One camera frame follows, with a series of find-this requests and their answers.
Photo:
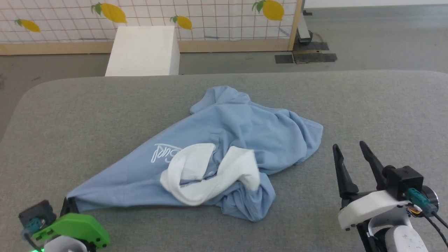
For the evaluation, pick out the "metal partition foot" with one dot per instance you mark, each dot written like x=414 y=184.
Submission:
x=303 y=31

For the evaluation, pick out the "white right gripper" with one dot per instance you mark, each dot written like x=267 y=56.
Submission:
x=371 y=206

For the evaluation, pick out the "white rectangular box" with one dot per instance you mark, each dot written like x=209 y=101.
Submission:
x=143 y=52

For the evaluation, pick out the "dark grey floor plate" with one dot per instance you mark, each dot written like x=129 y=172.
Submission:
x=311 y=46

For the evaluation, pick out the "small black floor plate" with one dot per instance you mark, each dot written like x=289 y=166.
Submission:
x=284 y=58

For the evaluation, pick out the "lemon print partition wooden frame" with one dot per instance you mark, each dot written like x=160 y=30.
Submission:
x=217 y=21

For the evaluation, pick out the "wide black floor plate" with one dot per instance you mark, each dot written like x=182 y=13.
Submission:
x=315 y=57

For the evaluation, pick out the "dark left wrist camera box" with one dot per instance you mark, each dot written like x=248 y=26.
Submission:
x=35 y=214

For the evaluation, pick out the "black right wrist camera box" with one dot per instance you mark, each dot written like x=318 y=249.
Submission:
x=404 y=182

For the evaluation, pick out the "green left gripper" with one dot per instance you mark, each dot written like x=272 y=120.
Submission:
x=77 y=225

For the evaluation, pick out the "light blue garment white collar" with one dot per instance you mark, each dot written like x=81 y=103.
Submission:
x=245 y=129

